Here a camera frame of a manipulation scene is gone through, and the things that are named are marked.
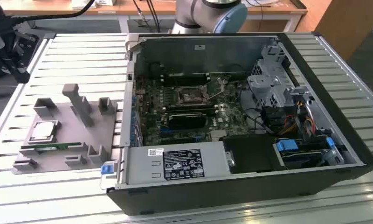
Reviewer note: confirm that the grey parts rack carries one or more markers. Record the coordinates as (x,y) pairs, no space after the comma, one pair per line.
(71,130)

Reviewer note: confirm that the white box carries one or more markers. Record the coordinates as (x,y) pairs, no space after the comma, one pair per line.
(80,5)

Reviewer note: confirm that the hard disk in blue carrier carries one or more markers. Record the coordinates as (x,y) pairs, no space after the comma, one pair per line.
(287,145)

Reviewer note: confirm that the CPU socket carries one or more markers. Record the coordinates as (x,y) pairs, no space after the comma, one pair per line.
(191,95)

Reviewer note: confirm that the black fan shroud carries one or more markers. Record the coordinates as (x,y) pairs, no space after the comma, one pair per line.
(252,154)

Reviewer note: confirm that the empty RAM slots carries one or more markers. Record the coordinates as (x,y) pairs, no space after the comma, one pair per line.
(187,79)

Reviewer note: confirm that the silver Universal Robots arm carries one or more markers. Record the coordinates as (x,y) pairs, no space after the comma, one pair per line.
(190,14)

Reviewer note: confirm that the blue case latch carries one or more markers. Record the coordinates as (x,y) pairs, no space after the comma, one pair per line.
(108,169)

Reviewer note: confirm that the grey power supply with label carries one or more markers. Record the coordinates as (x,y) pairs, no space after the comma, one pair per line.
(143,163)

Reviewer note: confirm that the small blue clip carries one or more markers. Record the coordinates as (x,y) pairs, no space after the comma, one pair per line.
(330,142)

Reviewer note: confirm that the CPU with silver top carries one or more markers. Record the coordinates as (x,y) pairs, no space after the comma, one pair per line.
(43,129)

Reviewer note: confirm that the black open PC case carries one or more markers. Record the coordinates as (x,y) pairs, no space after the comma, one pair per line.
(206,198)

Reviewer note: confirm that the green RAM stick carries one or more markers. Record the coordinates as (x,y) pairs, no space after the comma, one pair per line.
(59,145)

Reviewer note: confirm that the green motherboard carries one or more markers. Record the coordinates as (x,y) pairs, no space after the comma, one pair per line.
(230,112)

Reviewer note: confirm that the wooden desk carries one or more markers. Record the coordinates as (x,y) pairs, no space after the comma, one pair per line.
(50,10)

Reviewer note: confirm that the wooden cabinet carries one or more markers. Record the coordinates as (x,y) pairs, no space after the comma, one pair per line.
(351,23)

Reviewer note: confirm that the metal drive cage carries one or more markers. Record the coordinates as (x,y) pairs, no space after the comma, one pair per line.
(267,86)

